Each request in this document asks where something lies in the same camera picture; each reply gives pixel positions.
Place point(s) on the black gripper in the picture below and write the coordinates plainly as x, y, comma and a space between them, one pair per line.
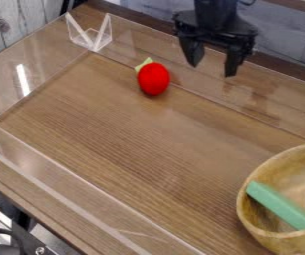
230, 33

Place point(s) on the green rectangular stick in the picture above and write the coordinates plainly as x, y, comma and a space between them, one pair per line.
277, 204

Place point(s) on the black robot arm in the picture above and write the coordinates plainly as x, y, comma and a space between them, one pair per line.
217, 9

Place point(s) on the red plush strawberry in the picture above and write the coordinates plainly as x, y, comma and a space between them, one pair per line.
152, 77

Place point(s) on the clear acrylic tray walls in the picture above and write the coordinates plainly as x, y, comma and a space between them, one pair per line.
132, 174

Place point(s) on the clear acrylic corner bracket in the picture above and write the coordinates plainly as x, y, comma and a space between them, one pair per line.
92, 39

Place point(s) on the black metal bracket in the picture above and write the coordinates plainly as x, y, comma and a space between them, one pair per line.
25, 240

